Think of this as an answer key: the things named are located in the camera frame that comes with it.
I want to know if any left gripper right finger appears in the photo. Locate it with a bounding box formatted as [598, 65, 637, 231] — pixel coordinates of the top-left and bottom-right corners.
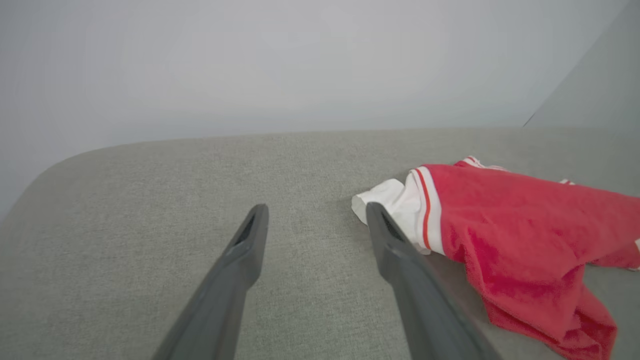
[366, 202, 502, 360]

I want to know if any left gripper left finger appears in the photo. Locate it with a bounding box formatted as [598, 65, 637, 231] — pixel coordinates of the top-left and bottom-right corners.
[152, 203, 270, 360]

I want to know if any red and white jersey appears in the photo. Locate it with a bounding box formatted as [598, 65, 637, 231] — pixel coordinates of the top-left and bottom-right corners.
[351, 156, 640, 360]

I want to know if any grey fabric sofa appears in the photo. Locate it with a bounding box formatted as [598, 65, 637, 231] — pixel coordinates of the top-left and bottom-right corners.
[0, 127, 640, 360]

